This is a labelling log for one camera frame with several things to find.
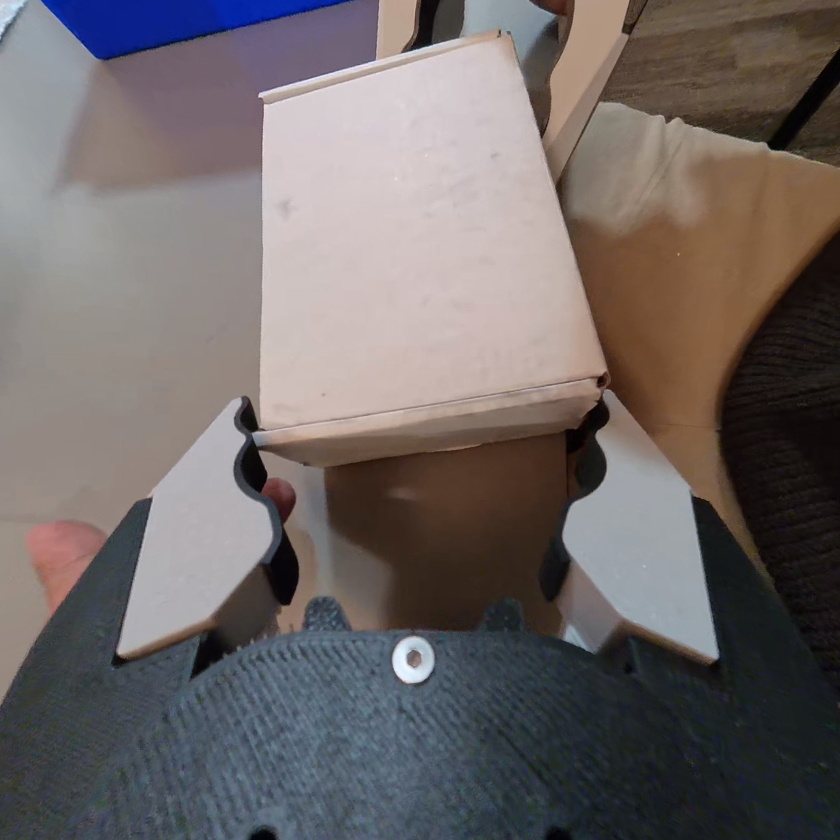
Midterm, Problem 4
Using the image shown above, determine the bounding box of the person's left hand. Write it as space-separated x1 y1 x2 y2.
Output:
25 478 298 616

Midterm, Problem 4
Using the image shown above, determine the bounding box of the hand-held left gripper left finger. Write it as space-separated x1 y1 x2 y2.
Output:
113 395 301 661

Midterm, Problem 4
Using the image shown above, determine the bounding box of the blue plastic bin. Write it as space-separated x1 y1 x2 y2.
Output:
39 0 368 61

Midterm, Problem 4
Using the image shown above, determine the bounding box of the brown cardboard mailer box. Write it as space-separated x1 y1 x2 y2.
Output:
256 28 613 634

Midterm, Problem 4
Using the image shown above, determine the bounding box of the black metal pole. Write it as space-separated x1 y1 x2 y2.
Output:
766 58 840 151

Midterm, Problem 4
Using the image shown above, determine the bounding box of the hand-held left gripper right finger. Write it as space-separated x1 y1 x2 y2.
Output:
538 389 721 665

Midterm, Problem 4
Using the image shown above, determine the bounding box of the person's dark knit sweater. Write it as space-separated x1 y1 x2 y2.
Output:
718 246 840 700

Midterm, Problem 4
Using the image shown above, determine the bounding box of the person's beige pants leg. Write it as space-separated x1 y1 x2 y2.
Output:
561 101 840 572

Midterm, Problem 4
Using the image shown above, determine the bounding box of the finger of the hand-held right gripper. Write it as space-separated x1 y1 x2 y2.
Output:
375 0 439 64
530 0 631 187

